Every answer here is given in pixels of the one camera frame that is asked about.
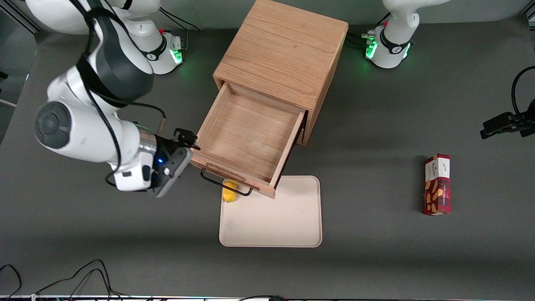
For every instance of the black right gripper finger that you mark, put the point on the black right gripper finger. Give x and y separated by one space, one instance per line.
184 134
193 145

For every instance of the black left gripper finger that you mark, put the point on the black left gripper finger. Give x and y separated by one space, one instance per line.
499 120
497 131

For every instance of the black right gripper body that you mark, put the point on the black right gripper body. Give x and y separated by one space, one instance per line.
168 146

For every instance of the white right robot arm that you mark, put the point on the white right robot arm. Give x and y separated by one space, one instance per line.
83 129

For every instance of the wooden drawer cabinet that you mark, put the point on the wooden drawer cabinet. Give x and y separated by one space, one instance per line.
288 46

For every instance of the yellow lemon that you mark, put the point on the yellow lemon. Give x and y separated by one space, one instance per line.
229 197

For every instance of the red cookie box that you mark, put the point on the red cookie box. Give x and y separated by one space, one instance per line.
438 188

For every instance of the beige plastic tray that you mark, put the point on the beige plastic tray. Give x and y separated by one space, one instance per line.
276 221

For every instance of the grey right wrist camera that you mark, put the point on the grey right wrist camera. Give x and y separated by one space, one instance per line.
171 175

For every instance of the aluminium frame rail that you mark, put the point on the aluminium frame rail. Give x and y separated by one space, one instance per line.
16 19
531 14

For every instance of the small black bracket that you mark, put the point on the small black bracket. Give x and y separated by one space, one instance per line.
3 75

